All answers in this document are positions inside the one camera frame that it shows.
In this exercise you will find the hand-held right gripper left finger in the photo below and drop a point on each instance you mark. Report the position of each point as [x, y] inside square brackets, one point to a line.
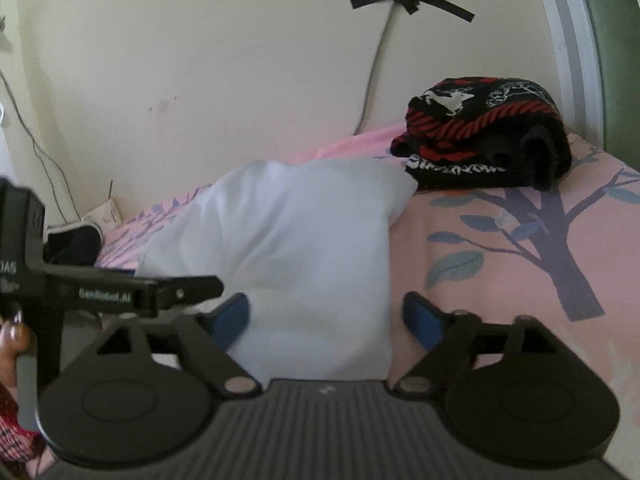
[232, 317]

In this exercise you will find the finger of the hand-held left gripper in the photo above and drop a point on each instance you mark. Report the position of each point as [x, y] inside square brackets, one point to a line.
[192, 290]

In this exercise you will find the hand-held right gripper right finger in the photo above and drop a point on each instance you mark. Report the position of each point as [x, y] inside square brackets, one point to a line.
[422, 320]

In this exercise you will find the white printed t-shirt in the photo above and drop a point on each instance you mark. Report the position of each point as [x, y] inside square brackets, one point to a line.
[300, 260]

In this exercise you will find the person's left hand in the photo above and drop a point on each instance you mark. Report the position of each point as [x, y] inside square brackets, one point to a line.
[12, 337]

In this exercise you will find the black cloth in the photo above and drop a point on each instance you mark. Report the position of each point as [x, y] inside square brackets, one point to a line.
[72, 247]

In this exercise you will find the pink tree-print bedsheet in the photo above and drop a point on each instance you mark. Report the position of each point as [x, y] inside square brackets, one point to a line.
[500, 260]

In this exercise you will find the red plaid clothing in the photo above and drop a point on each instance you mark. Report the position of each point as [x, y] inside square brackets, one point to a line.
[12, 425]

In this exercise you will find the black red knit sweater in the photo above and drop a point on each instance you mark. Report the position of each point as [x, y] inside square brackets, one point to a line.
[475, 130]

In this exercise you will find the white window frame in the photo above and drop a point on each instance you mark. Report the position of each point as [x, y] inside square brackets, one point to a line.
[575, 50]

